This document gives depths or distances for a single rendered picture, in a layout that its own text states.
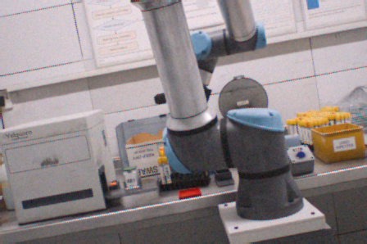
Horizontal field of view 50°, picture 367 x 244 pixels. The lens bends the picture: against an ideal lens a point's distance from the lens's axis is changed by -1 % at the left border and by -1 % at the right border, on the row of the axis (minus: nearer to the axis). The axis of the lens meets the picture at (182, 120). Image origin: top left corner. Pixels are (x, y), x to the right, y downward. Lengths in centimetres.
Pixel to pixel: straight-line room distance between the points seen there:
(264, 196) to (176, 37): 38
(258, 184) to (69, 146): 61
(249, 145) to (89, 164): 56
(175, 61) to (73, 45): 112
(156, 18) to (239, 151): 32
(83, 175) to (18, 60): 86
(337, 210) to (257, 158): 126
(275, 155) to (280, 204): 10
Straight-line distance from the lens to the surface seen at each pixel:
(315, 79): 193
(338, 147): 135
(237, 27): 99
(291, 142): 135
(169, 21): 78
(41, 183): 128
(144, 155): 150
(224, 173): 126
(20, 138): 127
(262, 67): 186
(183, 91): 82
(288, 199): 89
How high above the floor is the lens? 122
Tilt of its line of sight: 6 degrees down
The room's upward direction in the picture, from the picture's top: 10 degrees counter-clockwise
